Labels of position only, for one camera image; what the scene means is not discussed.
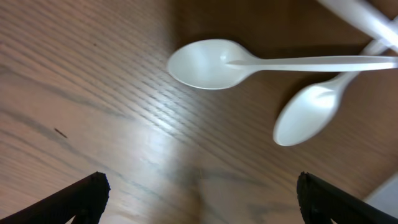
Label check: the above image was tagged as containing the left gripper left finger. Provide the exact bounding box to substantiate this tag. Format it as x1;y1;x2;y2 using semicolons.
1;172;110;224

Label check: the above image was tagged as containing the white spoon long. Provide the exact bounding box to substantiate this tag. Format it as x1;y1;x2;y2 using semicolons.
167;39;397;90

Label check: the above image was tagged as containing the clear plastic basket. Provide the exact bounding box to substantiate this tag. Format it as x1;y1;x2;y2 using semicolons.
364;173;398;218

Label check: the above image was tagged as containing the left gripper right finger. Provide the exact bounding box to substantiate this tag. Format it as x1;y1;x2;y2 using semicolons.
297;172;397;224

